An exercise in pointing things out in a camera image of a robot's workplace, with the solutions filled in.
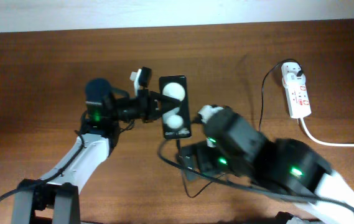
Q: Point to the white power strip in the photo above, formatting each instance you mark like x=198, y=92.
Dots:
x=298, y=102

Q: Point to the black smartphone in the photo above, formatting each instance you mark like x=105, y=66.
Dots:
x=176, y=122

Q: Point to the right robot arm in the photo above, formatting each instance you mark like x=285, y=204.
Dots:
x=295, y=173

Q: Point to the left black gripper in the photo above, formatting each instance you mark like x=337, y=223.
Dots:
x=148, y=96

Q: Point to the white usb charger adapter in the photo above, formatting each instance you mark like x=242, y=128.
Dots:
x=292, y=75

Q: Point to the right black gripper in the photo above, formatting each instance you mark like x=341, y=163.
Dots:
x=198, y=150

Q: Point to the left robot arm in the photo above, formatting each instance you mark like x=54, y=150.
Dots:
x=98, y=135

